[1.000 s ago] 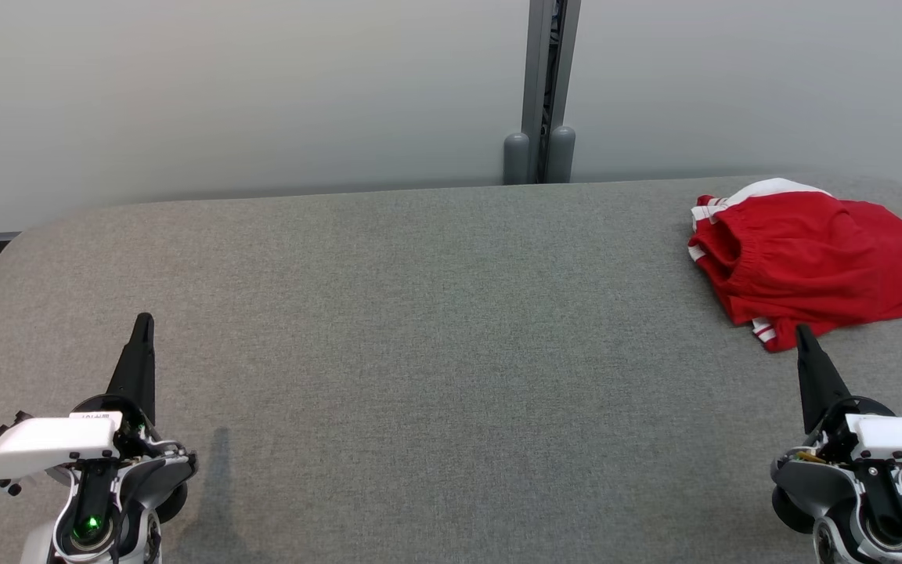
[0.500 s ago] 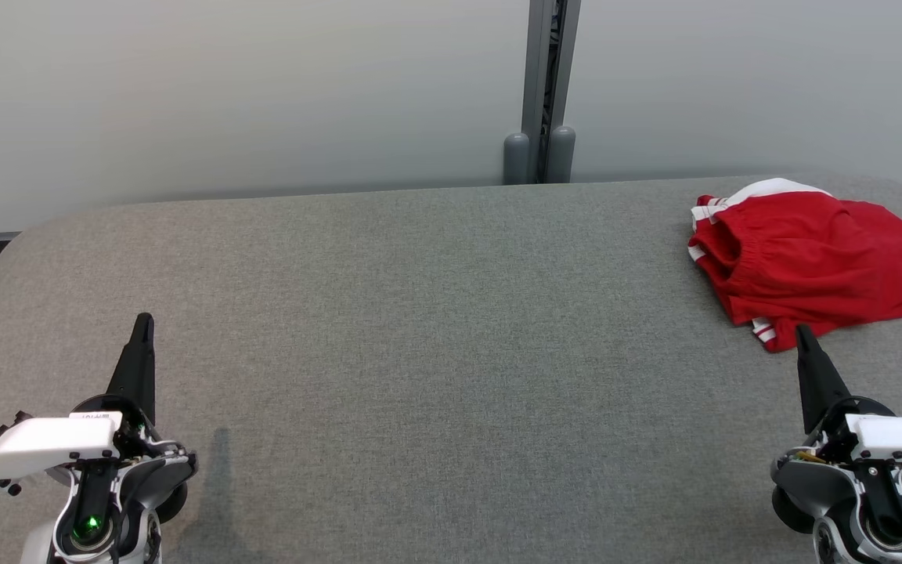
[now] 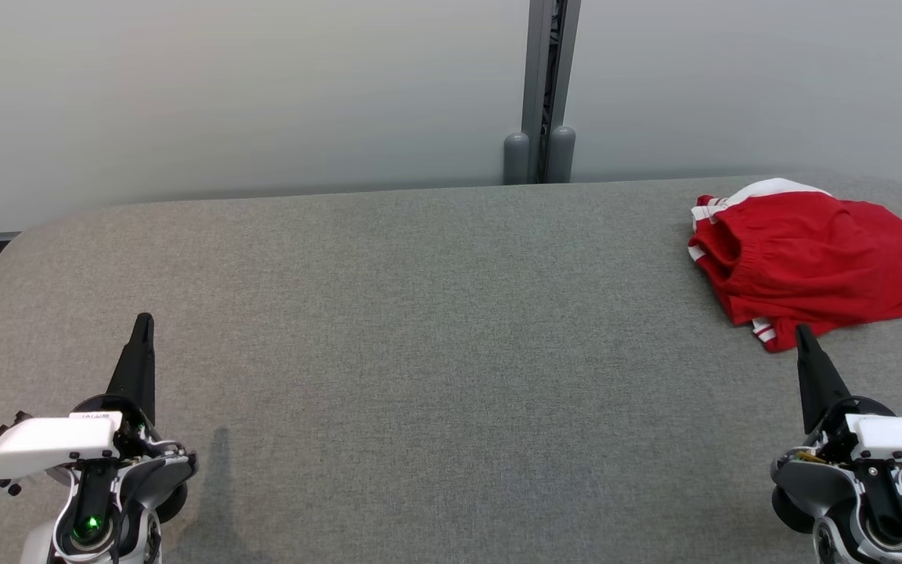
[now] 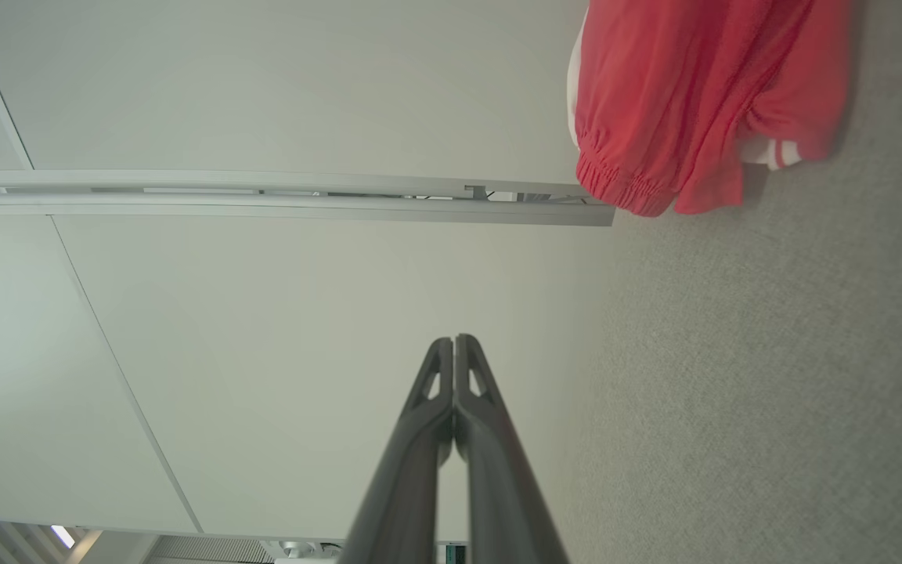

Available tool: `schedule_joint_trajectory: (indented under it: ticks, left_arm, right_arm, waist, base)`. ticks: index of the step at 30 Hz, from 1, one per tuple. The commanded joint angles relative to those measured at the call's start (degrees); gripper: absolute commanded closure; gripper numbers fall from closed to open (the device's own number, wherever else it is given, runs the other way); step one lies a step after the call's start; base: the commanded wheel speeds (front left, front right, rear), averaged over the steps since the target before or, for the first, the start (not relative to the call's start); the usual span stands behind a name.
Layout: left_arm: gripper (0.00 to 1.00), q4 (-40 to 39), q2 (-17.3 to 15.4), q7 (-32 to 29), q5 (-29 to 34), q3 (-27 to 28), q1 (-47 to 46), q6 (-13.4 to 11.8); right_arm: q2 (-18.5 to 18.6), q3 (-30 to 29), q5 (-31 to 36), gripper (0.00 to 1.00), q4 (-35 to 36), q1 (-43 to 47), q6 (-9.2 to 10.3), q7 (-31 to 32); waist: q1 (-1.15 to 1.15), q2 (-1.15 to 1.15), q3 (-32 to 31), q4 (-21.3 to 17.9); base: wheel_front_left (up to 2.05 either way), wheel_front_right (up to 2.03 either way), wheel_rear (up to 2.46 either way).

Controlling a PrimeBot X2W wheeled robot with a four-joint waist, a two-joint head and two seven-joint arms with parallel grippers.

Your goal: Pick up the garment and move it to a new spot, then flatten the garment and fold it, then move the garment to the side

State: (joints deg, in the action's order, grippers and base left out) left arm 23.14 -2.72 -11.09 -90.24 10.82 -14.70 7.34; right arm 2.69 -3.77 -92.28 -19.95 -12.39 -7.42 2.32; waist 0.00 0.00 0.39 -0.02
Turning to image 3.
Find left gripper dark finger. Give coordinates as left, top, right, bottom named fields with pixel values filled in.
left=106, top=313, right=157, bottom=428

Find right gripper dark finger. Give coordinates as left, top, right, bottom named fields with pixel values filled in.
left=794, top=324, right=853, bottom=436

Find grey partition post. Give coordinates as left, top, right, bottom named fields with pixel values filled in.
left=520, top=0, right=582, bottom=184

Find taller grey foot cylinder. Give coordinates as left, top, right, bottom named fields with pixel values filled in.
left=547, top=125, right=577, bottom=183

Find red jersey with number print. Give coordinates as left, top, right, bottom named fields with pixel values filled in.
left=687, top=178, right=835, bottom=353

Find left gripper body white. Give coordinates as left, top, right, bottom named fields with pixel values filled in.
left=0, top=394, right=157, bottom=484

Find short grey foot cylinder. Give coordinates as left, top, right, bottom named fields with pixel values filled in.
left=503, top=132, right=532, bottom=185

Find red shorts with white trim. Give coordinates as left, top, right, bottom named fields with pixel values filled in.
left=687, top=192, right=902, bottom=328

